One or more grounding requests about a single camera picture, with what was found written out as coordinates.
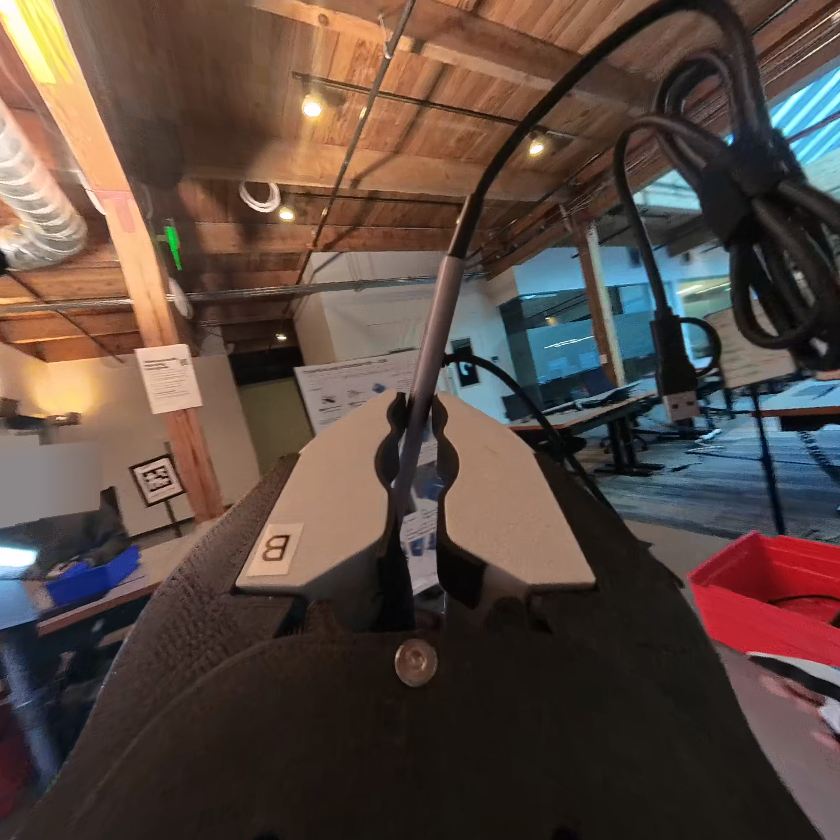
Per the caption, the wooden post with notice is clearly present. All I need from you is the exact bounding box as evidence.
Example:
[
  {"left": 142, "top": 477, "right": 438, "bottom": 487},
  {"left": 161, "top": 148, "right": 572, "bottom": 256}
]
[{"left": 0, "top": 0, "right": 226, "bottom": 523}]

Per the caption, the black usb cable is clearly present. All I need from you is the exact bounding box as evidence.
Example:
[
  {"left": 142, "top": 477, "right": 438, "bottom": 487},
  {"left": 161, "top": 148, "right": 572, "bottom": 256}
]
[{"left": 449, "top": 0, "right": 840, "bottom": 424}]

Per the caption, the wood framed whiteboard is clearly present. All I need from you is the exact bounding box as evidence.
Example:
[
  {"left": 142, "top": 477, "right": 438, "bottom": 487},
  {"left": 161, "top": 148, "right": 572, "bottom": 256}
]
[{"left": 705, "top": 307, "right": 819, "bottom": 392}]

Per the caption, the plain wooden post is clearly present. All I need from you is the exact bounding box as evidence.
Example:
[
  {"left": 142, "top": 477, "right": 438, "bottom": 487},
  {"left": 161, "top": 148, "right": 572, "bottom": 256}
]
[{"left": 570, "top": 215, "right": 626, "bottom": 389}]

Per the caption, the blue plastic bin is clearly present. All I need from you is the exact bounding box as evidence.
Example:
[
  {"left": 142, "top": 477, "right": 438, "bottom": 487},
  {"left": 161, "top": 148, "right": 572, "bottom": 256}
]
[{"left": 45, "top": 544, "right": 143, "bottom": 609}]

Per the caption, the white paper notice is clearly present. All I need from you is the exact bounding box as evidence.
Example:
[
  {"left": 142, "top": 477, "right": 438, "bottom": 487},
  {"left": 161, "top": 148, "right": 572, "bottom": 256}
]
[{"left": 134, "top": 344, "right": 203, "bottom": 416}]

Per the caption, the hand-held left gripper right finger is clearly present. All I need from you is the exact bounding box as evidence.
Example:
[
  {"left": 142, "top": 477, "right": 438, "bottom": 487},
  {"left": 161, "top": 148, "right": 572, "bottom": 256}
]
[{"left": 432, "top": 392, "right": 598, "bottom": 611}]

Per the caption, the thin black cable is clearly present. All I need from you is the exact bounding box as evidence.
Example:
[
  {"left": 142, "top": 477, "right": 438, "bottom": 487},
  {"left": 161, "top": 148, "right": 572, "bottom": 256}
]
[{"left": 444, "top": 354, "right": 595, "bottom": 493}]

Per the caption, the white cable coil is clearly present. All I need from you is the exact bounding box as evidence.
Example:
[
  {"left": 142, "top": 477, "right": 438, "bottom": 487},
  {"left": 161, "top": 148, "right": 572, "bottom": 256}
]
[{"left": 237, "top": 180, "right": 284, "bottom": 214}]

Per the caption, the wooden office desk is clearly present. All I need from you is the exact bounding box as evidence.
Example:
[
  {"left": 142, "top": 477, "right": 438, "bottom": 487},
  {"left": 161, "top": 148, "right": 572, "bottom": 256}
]
[{"left": 508, "top": 390, "right": 665, "bottom": 478}]

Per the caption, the fiducial marker sign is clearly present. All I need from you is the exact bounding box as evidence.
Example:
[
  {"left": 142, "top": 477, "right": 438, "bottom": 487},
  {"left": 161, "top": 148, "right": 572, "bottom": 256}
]
[{"left": 129, "top": 453, "right": 185, "bottom": 508}]

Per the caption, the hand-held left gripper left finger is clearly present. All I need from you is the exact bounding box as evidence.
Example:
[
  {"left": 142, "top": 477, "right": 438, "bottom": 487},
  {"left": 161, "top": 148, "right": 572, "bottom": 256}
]
[{"left": 234, "top": 391, "right": 416, "bottom": 634}]

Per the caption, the red plastic bin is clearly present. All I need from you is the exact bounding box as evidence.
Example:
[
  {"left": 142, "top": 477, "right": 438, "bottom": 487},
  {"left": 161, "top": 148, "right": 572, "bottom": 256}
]
[{"left": 686, "top": 530, "right": 840, "bottom": 668}]

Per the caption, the silver air duct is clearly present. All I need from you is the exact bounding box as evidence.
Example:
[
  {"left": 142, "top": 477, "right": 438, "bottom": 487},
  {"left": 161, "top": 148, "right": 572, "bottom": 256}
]
[{"left": 0, "top": 98, "right": 90, "bottom": 271}]

